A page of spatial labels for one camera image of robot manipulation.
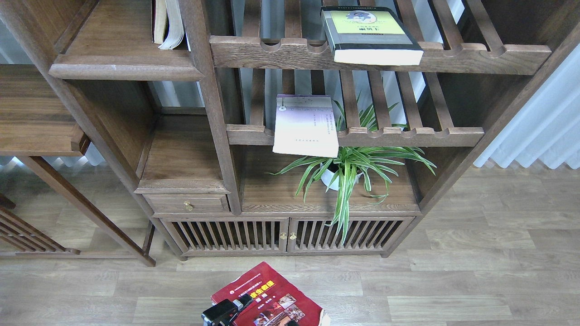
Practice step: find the dark wooden bookshelf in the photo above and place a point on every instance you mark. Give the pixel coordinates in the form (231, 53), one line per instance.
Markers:
(190, 124)

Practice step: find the white plant pot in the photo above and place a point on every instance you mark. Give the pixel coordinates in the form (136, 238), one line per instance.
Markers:
(330, 176)

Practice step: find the red book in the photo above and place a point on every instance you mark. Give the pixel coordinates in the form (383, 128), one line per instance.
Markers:
(276, 301)

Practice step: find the brass cabinet door knobs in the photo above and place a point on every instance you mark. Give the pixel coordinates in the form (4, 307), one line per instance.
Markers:
(285, 236)

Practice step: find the white curtain right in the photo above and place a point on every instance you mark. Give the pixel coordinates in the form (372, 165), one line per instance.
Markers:
(547, 128)

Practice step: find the upright books on shelf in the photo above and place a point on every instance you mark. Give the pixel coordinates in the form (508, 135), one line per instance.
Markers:
(167, 25)

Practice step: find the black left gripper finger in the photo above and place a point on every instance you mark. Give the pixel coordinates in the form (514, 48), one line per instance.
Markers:
(225, 312)

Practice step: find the pale purple book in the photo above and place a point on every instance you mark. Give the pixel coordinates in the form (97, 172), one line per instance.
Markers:
(305, 125)

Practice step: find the green spider plant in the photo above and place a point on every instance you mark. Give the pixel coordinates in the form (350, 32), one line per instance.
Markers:
(358, 162)

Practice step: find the wooden side table left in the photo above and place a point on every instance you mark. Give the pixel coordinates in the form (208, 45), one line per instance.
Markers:
(35, 124)

